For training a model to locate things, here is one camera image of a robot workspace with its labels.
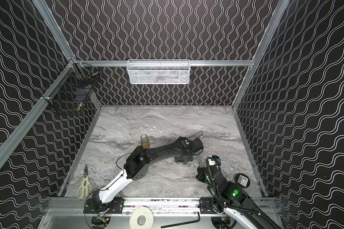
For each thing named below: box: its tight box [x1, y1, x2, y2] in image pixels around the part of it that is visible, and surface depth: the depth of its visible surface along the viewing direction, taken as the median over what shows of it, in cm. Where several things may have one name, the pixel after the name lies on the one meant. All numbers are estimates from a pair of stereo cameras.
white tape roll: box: [129, 206, 155, 229], surface depth 72 cm
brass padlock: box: [140, 134, 150, 149], surface depth 100 cm
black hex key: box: [160, 211, 201, 229], surface depth 72 cm
